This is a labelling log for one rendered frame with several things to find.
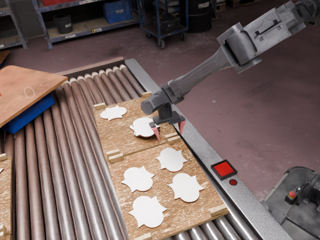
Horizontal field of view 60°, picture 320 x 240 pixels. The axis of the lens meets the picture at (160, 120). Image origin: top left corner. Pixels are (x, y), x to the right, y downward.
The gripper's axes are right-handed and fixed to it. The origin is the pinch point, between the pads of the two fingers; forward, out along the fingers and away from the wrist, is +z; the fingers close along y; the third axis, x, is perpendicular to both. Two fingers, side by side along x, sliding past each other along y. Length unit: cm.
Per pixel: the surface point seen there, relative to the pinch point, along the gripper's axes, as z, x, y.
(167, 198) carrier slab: 13.5, -20.4, -10.1
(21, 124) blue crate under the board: -6, 49, -65
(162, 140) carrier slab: 6.2, 9.5, -1.4
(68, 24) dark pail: -33, 430, -35
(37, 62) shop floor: 9, 373, -97
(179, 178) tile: 11.3, -14.5, -2.8
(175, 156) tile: 8.6, -3.1, 0.2
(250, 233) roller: 20.8, -40.9, 10.4
